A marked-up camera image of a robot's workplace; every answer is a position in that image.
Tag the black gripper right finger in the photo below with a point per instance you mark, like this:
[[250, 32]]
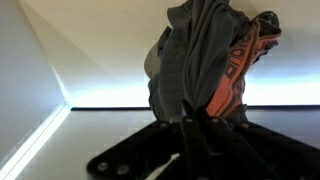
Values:
[[254, 152]]

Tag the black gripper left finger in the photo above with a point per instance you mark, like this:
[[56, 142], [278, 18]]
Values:
[[177, 143]]

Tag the dark grey orange-print t-shirt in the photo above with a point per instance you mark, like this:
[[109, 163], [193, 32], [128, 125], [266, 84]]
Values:
[[202, 57]]

